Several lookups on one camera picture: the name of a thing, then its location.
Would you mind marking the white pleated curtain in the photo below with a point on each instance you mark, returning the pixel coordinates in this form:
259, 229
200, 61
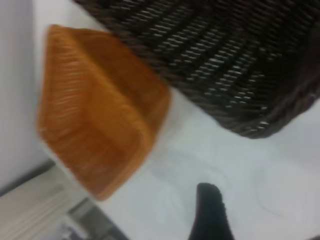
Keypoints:
30, 215

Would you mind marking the dark brown wicker basket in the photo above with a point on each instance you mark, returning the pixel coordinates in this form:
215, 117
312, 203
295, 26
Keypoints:
212, 62

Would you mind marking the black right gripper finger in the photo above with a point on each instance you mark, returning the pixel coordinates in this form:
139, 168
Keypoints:
212, 215

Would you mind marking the light brown wicker basket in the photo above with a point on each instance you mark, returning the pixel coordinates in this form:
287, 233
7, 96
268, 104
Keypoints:
100, 125

